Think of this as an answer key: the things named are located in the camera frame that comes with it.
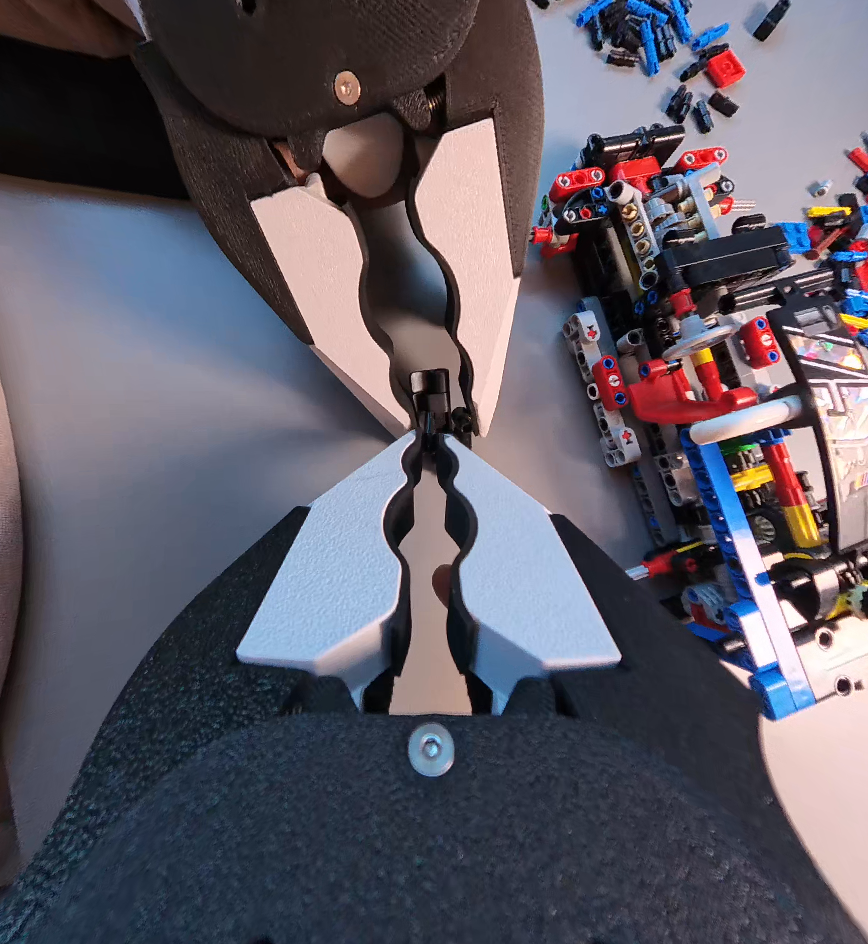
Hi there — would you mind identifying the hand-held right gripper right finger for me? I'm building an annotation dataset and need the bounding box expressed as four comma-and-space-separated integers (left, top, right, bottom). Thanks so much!
436, 434, 623, 714

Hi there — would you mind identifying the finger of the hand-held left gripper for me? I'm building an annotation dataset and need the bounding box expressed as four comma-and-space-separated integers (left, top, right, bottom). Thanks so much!
249, 173, 414, 438
406, 117, 521, 440

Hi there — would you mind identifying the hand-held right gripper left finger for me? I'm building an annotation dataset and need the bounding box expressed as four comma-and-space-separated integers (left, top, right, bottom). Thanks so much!
235, 430, 421, 710

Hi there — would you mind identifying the black lego subassembly red pin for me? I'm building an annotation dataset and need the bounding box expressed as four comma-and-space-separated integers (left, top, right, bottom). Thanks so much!
408, 369, 478, 452

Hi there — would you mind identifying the person's left forearm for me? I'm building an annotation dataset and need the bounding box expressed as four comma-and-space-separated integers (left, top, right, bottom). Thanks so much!
0, 0, 147, 34

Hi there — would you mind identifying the partly built lego car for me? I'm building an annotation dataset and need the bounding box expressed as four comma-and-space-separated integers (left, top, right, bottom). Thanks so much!
530, 124, 868, 722

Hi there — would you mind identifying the black angled lego piece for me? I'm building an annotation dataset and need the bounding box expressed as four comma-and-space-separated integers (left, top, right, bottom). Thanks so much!
752, 0, 792, 41

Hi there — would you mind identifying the pile of blue black pins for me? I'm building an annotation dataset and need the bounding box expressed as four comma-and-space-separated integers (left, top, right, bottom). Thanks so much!
574, 0, 741, 135

